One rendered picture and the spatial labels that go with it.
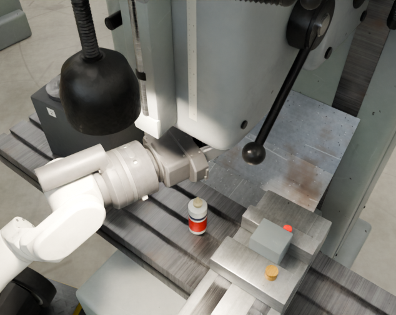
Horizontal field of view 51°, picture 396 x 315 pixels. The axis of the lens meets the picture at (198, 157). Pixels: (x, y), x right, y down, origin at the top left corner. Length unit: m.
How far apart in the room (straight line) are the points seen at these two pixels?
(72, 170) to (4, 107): 2.30
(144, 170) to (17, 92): 2.40
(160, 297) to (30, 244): 0.42
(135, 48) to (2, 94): 2.55
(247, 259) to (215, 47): 0.44
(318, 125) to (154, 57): 0.63
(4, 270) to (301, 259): 0.51
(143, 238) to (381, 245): 1.44
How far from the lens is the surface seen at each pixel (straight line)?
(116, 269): 0.98
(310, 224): 0.88
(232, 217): 0.95
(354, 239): 1.88
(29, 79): 3.04
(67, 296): 1.49
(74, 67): 0.37
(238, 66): 0.44
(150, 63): 0.45
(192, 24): 0.44
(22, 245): 0.61
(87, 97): 0.36
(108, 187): 0.60
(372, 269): 2.07
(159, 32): 0.44
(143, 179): 0.61
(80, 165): 0.59
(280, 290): 0.75
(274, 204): 0.89
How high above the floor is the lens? 1.71
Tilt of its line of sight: 48 degrees down
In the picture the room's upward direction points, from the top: straight up
